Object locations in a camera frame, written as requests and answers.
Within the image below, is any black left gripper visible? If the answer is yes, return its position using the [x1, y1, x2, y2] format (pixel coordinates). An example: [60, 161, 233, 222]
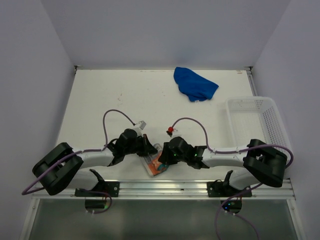
[123, 133, 157, 156]

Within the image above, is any rabbit print towel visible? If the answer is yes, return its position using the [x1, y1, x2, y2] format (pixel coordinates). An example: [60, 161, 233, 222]
[141, 143, 169, 178]

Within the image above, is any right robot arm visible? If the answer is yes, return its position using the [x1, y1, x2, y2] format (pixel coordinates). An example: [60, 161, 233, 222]
[158, 136, 293, 197]

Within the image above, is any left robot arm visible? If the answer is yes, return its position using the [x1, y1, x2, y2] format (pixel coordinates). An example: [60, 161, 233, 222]
[32, 128, 158, 197]

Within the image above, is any blue towel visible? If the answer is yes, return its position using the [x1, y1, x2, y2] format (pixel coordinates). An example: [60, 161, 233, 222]
[173, 67, 219, 102]

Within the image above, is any white plastic basket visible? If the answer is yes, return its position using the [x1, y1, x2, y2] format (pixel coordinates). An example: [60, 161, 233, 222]
[225, 96, 292, 150]

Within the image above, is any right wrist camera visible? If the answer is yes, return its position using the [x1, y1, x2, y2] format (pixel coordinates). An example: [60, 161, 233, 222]
[166, 126, 181, 138]

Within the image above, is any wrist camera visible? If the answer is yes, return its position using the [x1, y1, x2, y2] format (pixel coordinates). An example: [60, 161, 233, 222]
[134, 120, 147, 130]
[166, 126, 181, 138]

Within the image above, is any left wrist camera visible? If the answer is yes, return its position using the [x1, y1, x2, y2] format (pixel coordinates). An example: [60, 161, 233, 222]
[134, 120, 147, 130]

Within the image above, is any aluminium mounting rail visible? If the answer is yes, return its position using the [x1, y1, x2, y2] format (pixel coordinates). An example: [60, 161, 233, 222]
[31, 177, 295, 200]

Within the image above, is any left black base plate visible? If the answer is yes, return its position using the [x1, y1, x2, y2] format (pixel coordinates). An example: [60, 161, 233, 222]
[74, 181, 120, 198]

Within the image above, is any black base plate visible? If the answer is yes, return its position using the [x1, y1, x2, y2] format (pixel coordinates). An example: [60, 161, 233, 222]
[206, 179, 252, 198]
[74, 181, 120, 198]

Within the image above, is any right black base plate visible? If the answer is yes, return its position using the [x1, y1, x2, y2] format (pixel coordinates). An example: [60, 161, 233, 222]
[206, 179, 252, 198]

